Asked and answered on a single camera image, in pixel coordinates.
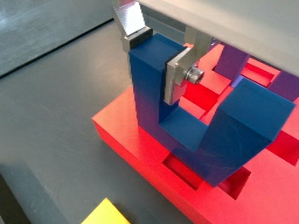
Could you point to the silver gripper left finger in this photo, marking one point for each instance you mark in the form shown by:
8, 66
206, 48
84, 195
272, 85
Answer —
131, 24

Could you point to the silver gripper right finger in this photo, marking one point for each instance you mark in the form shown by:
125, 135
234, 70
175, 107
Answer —
180, 69

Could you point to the blue U-shaped block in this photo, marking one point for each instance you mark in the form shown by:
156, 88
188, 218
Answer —
244, 126

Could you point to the purple U-shaped block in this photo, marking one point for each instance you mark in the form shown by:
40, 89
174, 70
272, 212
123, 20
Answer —
235, 63

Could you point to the red base block with slots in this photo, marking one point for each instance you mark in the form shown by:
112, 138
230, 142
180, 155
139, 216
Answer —
258, 195

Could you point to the yellow long bar block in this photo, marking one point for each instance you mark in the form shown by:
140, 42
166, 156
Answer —
105, 214

